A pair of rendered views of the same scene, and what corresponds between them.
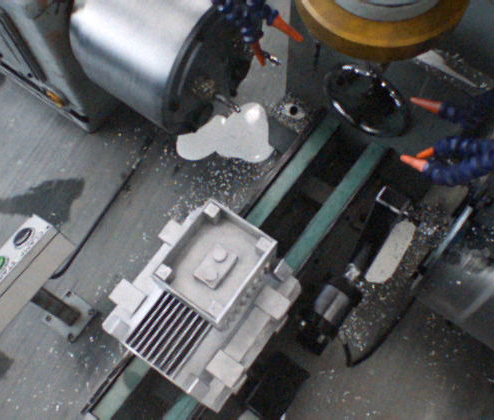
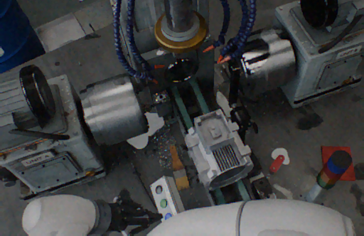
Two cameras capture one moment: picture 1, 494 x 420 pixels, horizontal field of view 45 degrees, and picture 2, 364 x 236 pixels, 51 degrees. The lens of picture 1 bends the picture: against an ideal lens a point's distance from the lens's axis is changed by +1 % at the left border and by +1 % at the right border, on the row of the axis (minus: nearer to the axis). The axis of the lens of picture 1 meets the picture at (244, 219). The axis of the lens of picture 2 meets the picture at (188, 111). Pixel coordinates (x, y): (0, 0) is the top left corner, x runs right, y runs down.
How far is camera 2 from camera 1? 0.78 m
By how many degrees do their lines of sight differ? 25
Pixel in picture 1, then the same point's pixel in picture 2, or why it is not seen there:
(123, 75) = (124, 126)
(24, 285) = (176, 197)
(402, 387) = (269, 128)
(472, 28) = not seen: hidden behind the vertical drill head
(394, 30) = (199, 34)
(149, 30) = (122, 104)
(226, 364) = (243, 149)
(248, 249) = (215, 120)
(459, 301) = (263, 81)
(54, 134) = (95, 189)
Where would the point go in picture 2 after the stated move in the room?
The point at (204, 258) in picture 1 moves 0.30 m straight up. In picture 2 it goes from (210, 132) to (210, 82)
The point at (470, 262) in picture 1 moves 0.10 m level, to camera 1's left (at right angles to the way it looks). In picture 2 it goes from (256, 69) to (245, 89)
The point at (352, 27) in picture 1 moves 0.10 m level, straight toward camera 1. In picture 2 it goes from (192, 42) to (213, 58)
